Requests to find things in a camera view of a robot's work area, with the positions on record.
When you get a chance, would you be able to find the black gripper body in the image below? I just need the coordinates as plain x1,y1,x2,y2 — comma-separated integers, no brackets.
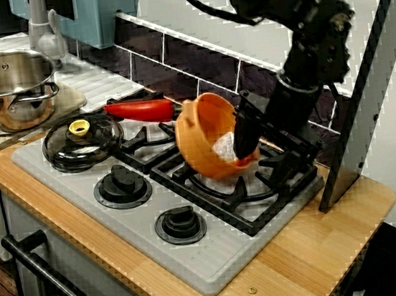
235,70,332,167

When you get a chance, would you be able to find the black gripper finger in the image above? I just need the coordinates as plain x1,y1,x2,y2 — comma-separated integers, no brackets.
228,106,263,161
258,143,296,184

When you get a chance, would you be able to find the orange plastic pot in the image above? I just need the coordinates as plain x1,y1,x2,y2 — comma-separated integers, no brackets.
169,87,264,186

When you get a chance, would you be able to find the black burner grate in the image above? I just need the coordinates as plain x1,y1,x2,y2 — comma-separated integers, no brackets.
104,85,187,178
147,135,326,248

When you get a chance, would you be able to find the black side panel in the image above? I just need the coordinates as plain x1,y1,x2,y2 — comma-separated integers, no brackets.
293,0,396,216

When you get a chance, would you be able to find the dark tile backsplash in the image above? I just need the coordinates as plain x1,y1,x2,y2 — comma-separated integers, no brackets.
72,0,362,198

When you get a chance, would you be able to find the red toy pepper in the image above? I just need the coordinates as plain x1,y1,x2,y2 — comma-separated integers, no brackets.
103,94,183,130

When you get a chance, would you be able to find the black stove knob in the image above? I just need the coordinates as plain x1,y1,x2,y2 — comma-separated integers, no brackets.
151,203,209,248
90,160,154,214

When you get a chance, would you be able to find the white ribbed sink drainboard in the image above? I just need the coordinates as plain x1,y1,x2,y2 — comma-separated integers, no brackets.
0,17,149,125

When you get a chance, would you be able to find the grey toy stove plate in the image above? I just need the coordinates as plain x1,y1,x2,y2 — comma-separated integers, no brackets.
6,79,337,296

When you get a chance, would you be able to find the glass lid yellow knob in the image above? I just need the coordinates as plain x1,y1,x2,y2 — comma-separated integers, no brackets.
38,109,128,177

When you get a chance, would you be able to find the light wooden cutting board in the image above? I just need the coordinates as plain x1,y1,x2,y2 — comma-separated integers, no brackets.
0,78,94,162

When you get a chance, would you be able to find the teal plastic box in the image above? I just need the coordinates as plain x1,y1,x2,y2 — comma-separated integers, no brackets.
8,0,148,60

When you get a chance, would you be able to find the white toy kitchen cabinet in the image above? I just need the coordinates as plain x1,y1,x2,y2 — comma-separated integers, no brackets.
0,143,166,296

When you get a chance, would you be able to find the stainless steel pot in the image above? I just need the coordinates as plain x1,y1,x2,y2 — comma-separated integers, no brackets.
0,44,65,136

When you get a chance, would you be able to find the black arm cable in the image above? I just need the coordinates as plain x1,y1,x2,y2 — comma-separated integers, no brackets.
168,0,265,36

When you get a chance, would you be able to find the black oven door handle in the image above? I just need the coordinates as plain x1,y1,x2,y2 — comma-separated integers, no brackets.
0,218,148,296

